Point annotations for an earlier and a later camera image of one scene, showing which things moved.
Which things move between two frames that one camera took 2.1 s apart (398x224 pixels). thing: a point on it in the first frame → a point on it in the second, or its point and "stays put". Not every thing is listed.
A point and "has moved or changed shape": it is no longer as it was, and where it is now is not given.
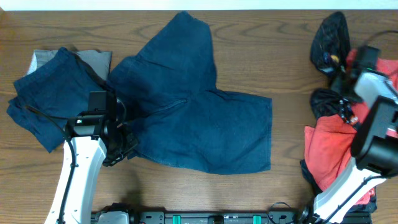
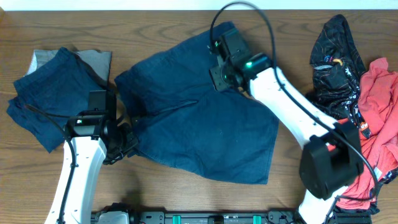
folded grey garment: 100,60 stays put
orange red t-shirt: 329,144 has moved or changed shape
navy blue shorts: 166,88 has moved or changed shape
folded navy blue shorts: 61,85 stays put
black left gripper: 123,149 stays put
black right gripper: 336,86 → 217,75
